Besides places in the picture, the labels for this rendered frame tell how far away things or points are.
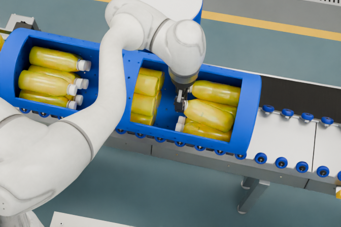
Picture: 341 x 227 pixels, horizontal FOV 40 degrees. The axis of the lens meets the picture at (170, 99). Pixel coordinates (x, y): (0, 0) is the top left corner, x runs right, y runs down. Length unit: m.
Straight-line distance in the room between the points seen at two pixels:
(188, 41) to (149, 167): 1.63
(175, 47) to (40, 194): 0.53
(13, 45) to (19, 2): 1.71
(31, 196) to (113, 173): 1.93
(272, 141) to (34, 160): 1.18
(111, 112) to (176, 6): 1.05
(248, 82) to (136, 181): 1.30
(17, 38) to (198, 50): 0.73
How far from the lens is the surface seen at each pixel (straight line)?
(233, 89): 1.64
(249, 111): 1.51
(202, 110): 1.54
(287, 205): 2.74
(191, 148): 1.76
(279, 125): 1.85
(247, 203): 2.45
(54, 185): 0.81
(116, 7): 1.25
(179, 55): 1.17
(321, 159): 1.84
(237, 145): 1.56
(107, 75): 1.02
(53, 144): 0.81
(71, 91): 1.66
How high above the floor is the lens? 2.59
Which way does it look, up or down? 65 degrees down
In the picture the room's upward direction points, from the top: 2 degrees clockwise
